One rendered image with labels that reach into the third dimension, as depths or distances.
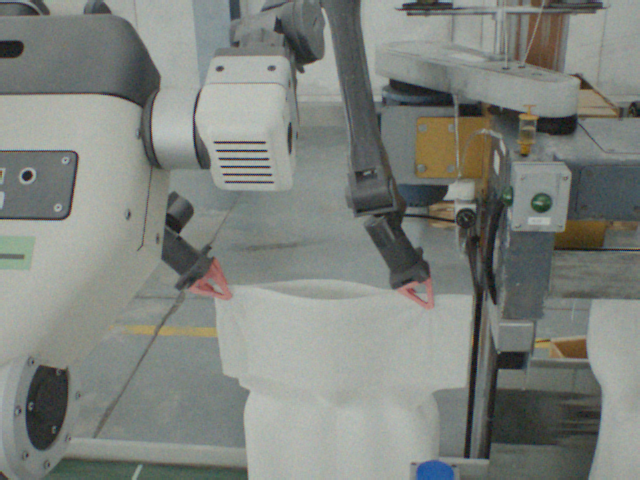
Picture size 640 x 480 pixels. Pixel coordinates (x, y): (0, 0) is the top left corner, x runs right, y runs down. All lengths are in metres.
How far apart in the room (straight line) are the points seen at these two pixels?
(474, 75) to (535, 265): 0.35
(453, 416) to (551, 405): 0.96
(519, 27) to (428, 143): 0.30
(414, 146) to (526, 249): 0.43
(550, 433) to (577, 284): 0.56
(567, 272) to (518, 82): 0.36
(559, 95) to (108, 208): 0.72
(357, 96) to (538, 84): 0.29
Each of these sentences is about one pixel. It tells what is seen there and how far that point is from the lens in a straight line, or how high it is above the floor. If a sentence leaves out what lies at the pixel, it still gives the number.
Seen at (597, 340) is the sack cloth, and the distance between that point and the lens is 1.40.
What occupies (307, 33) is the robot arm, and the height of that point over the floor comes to 1.53.
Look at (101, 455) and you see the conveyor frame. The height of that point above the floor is 0.38.
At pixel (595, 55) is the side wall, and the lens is 6.46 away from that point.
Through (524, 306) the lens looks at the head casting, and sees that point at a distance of 1.14.
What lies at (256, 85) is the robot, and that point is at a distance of 0.74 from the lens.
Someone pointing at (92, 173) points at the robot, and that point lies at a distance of 0.73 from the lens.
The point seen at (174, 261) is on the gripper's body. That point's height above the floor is 1.09.
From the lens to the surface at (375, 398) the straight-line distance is 1.37.
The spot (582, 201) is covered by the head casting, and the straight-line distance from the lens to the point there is 1.09.
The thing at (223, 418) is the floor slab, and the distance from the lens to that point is 2.67.
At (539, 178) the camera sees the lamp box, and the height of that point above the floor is 1.32.
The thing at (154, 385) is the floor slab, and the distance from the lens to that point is 2.90.
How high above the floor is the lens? 1.64
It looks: 24 degrees down
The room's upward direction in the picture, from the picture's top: 2 degrees counter-clockwise
